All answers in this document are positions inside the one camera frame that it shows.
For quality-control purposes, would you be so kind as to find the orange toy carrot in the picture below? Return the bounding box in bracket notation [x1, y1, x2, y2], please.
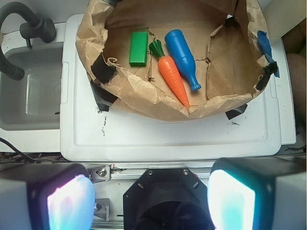
[149, 40, 189, 108]

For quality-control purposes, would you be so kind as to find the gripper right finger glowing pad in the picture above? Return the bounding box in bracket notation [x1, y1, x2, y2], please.
[207, 157, 307, 230]

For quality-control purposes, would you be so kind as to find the blue toy bottle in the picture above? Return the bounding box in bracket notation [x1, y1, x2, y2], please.
[165, 29, 201, 92]

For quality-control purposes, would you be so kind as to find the green rectangular block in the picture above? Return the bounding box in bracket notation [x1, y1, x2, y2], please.
[129, 32, 148, 67]

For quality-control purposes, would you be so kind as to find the dark grey faucet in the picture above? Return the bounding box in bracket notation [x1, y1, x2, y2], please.
[0, 1, 57, 81]

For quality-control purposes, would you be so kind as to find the brown paper bag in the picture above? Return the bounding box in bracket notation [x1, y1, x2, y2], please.
[76, 0, 276, 122]

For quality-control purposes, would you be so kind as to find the grey toy sink basin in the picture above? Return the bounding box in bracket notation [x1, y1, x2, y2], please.
[0, 23, 66, 153]

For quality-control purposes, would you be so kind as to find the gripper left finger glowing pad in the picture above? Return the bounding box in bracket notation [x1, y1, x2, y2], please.
[0, 163, 95, 230]

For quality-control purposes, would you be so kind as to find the blue masking tape piece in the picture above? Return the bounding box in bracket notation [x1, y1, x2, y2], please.
[257, 30, 280, 78]

